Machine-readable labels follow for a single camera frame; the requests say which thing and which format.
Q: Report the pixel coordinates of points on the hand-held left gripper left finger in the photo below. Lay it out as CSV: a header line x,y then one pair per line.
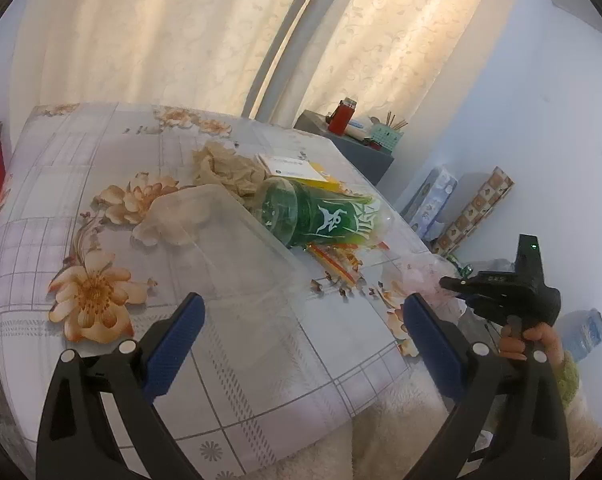
x,y
173,345

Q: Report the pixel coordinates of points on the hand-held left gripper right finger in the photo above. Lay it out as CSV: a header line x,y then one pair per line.
x,y
433,345

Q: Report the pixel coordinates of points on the checkered gift wrap roll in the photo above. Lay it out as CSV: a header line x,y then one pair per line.
x,y
481,205

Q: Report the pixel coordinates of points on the beige roll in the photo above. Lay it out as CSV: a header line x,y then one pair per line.
x,y
358,134

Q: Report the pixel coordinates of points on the brown paper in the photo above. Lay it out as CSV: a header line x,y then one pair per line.
x,y
226,170

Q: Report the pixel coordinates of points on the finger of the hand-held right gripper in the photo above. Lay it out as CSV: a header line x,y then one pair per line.
x,y
456,284

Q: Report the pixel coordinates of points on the blue tissue box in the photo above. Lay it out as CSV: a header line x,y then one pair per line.
x,y
431,200

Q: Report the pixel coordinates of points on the green plastic bottle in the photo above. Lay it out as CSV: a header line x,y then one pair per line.
x,y
321,215

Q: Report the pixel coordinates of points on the floral tablecloth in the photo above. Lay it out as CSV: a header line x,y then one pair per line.
x,y
56,160

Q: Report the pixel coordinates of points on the yellow cardboard box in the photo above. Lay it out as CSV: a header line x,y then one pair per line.
x,y
296,167

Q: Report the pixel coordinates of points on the green pen holder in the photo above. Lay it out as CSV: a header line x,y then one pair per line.
x,y
387,139

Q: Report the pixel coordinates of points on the translucent pink plastic bag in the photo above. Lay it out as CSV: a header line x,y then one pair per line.
x,y
421,275

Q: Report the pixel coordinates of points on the clear plastic container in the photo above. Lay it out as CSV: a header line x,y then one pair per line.
x,y
221,240

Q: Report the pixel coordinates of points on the cream patterned curtain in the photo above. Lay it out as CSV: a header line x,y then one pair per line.
x,y
156,35
396,50

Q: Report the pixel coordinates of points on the blue water bottle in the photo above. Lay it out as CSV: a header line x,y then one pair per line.
x,y
586,335

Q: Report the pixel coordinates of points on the grey cabinet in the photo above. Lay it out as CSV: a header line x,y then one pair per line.
x,y
366,160

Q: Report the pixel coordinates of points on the person's right hand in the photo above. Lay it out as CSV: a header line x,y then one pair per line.
x,y
546,337

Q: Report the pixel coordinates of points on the clear wrapper with red print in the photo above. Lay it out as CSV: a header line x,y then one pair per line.
x,y
338,262

